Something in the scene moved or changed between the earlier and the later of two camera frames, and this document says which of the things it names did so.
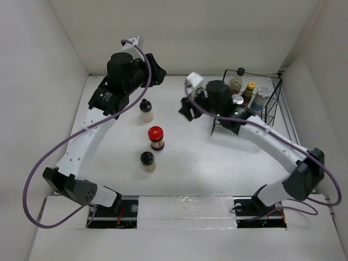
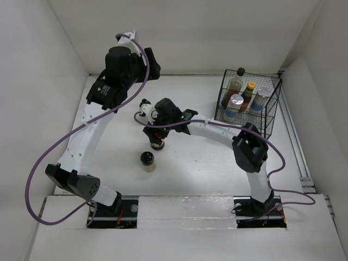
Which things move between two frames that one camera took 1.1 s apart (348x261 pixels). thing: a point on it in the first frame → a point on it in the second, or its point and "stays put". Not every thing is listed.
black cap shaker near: x=147 y=160 stays put
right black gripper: x=186 y=110 → x=151 y=131
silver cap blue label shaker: x=260 y=99 stays put
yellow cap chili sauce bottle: x=247 y=94 stays put
